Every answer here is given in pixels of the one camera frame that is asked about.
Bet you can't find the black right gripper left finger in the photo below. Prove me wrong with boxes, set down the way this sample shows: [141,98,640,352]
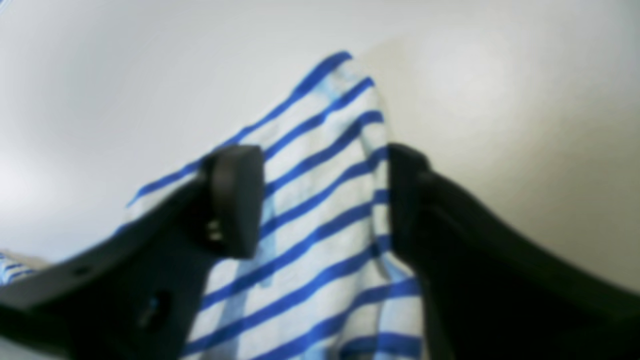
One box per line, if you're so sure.
[1,145,265,360]

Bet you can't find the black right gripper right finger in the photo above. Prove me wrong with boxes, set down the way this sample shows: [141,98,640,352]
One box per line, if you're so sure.
[388,143,640,360]

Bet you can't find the blue white striped T-shirt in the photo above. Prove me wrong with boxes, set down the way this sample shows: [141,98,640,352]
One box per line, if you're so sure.
[1,52,429,360]

